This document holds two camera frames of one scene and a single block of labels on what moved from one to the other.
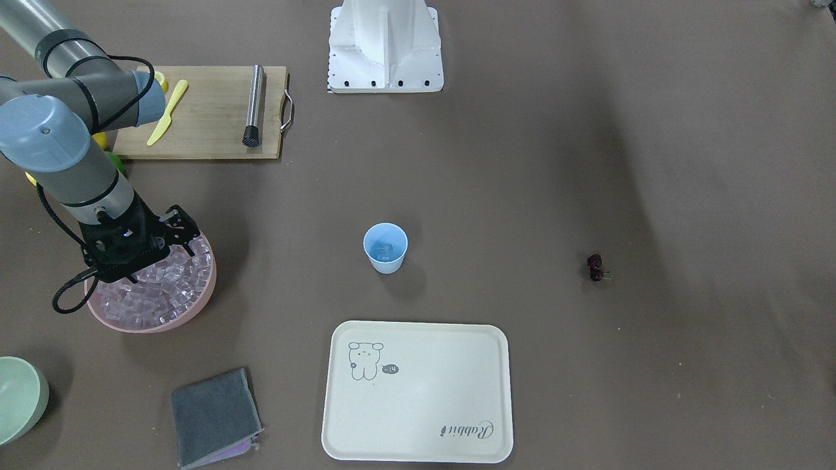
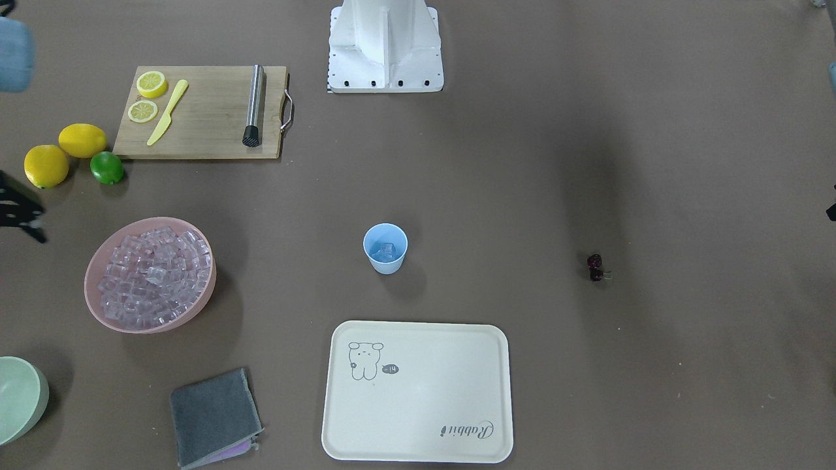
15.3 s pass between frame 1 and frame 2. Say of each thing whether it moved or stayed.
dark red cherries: stayed
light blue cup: stayed
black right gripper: moved
